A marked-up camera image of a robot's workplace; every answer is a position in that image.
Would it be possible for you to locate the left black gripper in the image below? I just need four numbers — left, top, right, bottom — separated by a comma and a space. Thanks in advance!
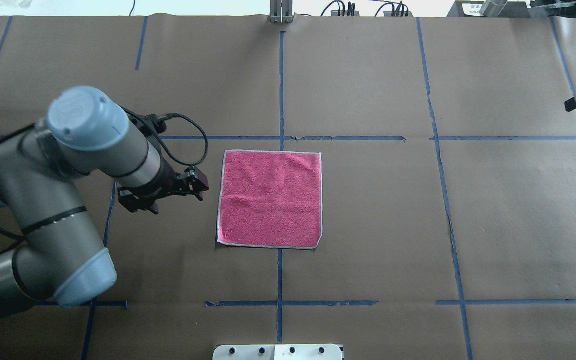
117, 167, 210, 215

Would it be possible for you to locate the pink towel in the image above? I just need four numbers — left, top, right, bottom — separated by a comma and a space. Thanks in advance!
216, 149, 323, 250

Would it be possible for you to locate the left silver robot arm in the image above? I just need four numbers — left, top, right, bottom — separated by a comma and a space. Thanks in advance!
0, 86, 210, 320

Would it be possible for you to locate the black tray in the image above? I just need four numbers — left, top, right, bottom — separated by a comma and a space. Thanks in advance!
446, 0, 531, 19

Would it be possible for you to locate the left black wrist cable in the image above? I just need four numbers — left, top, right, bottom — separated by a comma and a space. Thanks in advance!
120, 107, 210, 168

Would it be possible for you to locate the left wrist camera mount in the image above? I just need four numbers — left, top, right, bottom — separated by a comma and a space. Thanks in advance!
126, 112, 169, 137

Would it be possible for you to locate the aluminium frame post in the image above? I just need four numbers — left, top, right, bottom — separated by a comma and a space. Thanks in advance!
269, 0, 295, 24

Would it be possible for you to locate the white pedestal column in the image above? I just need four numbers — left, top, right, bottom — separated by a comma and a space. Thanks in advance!
212, 343, 345, 360

